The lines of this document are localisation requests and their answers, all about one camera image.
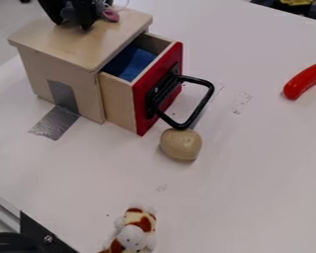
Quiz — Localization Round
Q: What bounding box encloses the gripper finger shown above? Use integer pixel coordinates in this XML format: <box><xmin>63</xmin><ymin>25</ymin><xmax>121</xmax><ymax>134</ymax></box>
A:
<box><xmin>72</xmin><ymin>0</ymin><xmax>101</xmax><ymax>32</ymax></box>
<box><xmin>37</xmin><ymin>0</ymin><xmax>69</xmax><ymax>26</ymax></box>

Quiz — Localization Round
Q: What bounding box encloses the gray plush donkey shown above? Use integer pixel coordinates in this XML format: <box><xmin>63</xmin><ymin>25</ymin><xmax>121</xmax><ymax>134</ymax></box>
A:
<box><xmin>58</xmin><ymin>0</ymin><xmax>122</xmax><ymax>24</ymax></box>

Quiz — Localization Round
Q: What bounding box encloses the drawer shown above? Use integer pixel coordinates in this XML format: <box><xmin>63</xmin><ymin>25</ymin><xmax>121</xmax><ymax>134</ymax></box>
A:
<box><xmin>97</xmin><ymin>32</ymin><xmax>216</xmax><ymax>137</ymax></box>

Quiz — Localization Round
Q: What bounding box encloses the cabinet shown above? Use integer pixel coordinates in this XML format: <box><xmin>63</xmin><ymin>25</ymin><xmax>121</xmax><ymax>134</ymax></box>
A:
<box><xmin>6</xmin><ymin>7</ymin><xmax>154</xmax><ymax>125</ymax></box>

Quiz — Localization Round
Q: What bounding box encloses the blue cloth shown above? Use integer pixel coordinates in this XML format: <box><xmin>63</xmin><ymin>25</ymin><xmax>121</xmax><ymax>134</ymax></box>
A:
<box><xmin>101</xmin><ymin>44</ymin><xmax>161</xmax><ymax>83</ymax></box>

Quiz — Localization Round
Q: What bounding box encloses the gray tape strip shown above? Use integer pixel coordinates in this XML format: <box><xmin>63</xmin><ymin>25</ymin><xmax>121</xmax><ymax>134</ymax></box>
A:
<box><xmin>27</xmin><ymin>78</ymin><xmax>83</xmax><ymax>141</ymax></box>

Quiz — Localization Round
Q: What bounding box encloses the beige toy potato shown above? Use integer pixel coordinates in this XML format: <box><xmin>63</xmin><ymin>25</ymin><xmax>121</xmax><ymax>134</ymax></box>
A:
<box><xmin>158</xmin><ymin>127</ymin><xmax>204</xmax><ymax>162</ymax></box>

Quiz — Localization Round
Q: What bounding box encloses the brown and white plush animal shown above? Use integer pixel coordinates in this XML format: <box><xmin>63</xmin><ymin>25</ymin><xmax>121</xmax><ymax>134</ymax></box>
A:
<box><xmin>98</xmin><ymin>206</ymin><xmax>160</xmax><ymax>253</ymax></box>

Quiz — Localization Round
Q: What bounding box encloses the red toy sausage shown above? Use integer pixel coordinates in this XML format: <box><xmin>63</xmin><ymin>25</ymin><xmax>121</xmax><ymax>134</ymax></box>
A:
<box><xmin>281</xmin><ymin>58</ymin><xmax>316</xmax><ymax>101</ymax></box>

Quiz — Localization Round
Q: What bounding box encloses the black bracket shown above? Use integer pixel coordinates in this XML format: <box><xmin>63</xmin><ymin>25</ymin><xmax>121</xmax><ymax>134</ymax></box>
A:
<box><xmin>0</xmin><ymin>211</ymin><xmax>81</xmax><ymax>253</ymax></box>

